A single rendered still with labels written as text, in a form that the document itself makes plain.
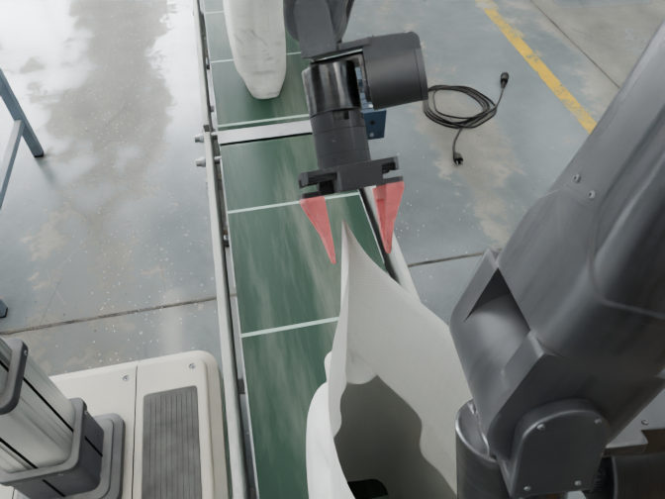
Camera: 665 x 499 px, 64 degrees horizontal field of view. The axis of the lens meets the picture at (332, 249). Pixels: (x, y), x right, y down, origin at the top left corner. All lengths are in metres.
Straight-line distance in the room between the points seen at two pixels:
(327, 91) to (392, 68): 0.07
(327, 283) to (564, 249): 1.17
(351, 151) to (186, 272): 1.44
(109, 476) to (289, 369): 0.44
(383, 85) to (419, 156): 1.80
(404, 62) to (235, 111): 1.42
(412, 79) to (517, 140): 2.00
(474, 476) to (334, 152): 0.35
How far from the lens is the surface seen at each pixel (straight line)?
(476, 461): 0.29
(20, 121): 2.51
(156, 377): 1.42
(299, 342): 1.26
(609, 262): 0.20
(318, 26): 0.55
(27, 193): 2.47
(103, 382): 1.46
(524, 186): 2.31
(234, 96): 2.02
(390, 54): 0.56
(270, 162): 1.70
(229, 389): 1.18
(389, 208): 0.56
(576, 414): 0.23
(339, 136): 0.55
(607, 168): 0.20
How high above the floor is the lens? 1.46
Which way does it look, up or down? 49 degrees down
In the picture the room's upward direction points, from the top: straight up
